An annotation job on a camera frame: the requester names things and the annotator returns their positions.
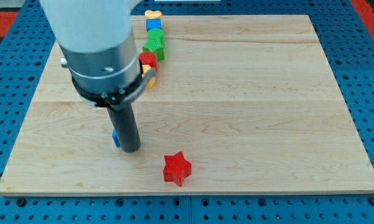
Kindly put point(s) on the wooden board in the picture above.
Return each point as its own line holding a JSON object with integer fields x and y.
{"x": 251, "y": 101}

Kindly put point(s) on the blue cube block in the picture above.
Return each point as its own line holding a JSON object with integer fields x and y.
{"x": 153, "y": 24}

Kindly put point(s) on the yellow heart block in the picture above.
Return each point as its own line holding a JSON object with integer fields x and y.
{"x": 151, "y": 14}

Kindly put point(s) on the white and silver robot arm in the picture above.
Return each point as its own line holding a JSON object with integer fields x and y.
{"x": 97, "y": 41}

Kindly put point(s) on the blue triangle block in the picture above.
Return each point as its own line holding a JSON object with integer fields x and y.
{"x": 115, "y": 139}

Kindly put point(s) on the green star block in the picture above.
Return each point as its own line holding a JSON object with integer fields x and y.
{"x": 156, "y": 47}

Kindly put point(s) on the red cylinder block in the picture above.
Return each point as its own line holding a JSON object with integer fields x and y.
{"x": 148, "y": 58}

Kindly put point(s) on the green cylinder block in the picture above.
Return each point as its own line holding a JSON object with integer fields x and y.
{"x": 155, "y": 34}

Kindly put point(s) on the red star block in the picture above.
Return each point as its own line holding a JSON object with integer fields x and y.
{"x": 176, "y": 168}

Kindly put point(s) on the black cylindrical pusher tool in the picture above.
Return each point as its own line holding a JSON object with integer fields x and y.
{"x": 124, "y": 124}

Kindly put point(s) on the yellow hexagon block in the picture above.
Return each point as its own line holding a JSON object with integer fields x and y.
{"x": 151, "y": 80}

